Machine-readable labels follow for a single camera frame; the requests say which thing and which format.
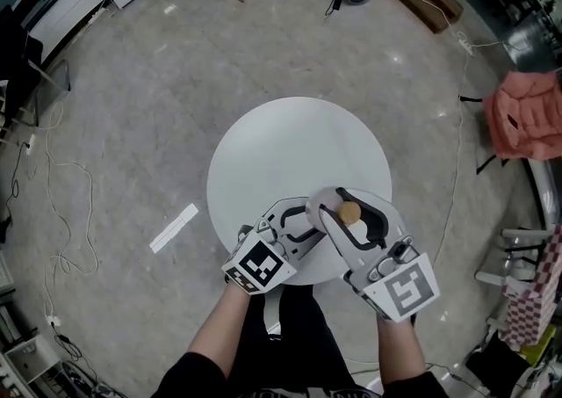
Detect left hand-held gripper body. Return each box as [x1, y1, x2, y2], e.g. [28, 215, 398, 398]
[221, 219, 300, 296]

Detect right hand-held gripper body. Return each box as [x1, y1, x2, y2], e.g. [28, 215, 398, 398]
[343, 235, 441, 323]

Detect small pink corked bottle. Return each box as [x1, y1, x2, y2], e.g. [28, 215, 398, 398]
[306, 187, 364, 233]

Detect person's right forearm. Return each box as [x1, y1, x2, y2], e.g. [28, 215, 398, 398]
[376, 312, 428, 388]

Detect person's left forearm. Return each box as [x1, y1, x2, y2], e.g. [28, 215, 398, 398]
[186, 284, 249, 382]

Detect round white side table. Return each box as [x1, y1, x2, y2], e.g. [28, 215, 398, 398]
[205, 96, 393, 287]

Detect person's black trousers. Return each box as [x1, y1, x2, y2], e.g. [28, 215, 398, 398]
[236, 284, 353, 389]

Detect checkered cloth table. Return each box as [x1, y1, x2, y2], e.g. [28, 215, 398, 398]
[475, 223, 562, 350]

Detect person's black printed shirt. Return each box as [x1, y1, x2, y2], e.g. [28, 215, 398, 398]
[151, 351, 450, 398]

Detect pink armchair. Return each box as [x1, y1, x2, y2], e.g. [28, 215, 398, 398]
[476, 69, 562, 177]

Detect white open cabinet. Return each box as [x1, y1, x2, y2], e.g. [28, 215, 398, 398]
[5, 334, 61, 385]

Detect black folding chair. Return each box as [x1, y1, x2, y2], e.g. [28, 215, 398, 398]
[0, 4, 72, 126]

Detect long white floor cable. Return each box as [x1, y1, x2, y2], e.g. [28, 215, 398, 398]
[432, 53, 470, 266]

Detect looped white floor cable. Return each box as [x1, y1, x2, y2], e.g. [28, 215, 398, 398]
[25, 100, 100, 319]

